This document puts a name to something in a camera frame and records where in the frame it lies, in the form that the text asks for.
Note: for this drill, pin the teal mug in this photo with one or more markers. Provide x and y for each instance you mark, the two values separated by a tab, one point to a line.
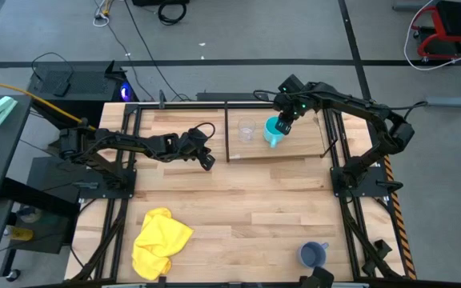
271	128

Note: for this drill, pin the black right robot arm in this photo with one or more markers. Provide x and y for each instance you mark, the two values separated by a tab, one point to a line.
354	106

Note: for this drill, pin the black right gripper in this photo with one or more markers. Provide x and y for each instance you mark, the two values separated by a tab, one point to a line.
290	106

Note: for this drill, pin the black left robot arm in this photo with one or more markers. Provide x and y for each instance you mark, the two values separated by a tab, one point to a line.
126	142

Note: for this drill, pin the black computer tower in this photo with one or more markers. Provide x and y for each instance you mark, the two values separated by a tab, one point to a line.
86	84

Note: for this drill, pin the grey mug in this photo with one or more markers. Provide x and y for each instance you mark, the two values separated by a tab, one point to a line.
312	256

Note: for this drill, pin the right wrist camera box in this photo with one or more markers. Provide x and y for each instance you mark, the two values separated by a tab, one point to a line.
290	84

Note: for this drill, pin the mint green stapler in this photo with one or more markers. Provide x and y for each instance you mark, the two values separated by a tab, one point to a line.
0	110

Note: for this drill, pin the yellow cloth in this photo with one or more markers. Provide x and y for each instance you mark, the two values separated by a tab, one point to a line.
158	244

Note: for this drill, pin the yellow bottle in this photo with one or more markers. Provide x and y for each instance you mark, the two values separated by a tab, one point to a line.
20	234

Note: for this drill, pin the black box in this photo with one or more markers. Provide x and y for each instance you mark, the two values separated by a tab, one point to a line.
160	2

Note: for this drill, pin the black phone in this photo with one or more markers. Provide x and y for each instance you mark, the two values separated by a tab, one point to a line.
61	89

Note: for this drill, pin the black box-shaped device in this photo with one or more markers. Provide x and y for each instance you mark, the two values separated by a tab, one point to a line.
319	278

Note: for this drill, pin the black caster wheel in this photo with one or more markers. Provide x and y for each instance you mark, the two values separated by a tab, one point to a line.
13	274

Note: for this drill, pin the clear glass cup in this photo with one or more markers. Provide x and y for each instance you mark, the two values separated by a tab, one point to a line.
246	130

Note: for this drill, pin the wooden shelf black metal frame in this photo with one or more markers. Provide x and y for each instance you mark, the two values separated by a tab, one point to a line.
302	140

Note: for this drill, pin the black orange hazard tape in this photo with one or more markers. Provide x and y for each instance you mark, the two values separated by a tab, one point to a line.
402	236

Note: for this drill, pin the red rolling stool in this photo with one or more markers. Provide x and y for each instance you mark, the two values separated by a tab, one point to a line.
454	18

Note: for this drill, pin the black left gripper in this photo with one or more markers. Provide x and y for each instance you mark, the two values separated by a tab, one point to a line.
192	145

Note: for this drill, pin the black equipment cart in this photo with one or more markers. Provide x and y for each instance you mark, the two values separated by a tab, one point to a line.
50	172

